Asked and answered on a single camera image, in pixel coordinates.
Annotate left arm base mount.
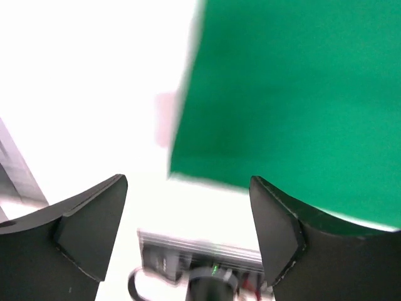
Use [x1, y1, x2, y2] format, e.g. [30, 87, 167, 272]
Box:
[137, 230, 274, 300]

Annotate green t-shirt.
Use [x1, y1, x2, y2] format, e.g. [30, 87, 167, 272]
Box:
[170, 0, 400, 228]

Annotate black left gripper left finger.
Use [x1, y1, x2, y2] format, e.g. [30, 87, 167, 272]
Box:
[1, 174, 128, 301]

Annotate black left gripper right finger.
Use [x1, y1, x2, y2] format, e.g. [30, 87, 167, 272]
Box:
[249, 176, 400, 301]

